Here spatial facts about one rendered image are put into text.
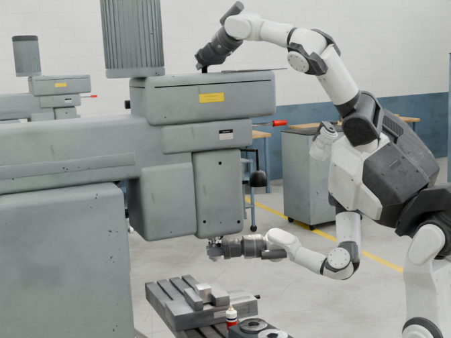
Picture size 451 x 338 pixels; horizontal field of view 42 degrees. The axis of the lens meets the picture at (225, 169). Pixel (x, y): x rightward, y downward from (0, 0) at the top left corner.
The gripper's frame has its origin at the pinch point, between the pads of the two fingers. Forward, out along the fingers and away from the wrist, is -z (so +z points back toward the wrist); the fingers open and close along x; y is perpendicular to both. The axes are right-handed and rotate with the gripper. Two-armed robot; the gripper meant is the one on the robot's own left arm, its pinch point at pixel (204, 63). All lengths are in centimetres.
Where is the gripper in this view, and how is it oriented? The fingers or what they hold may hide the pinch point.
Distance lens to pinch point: 212.3
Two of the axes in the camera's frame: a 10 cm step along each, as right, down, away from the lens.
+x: 7.3, -1.6, 6.7
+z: 5.6, -4.2, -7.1
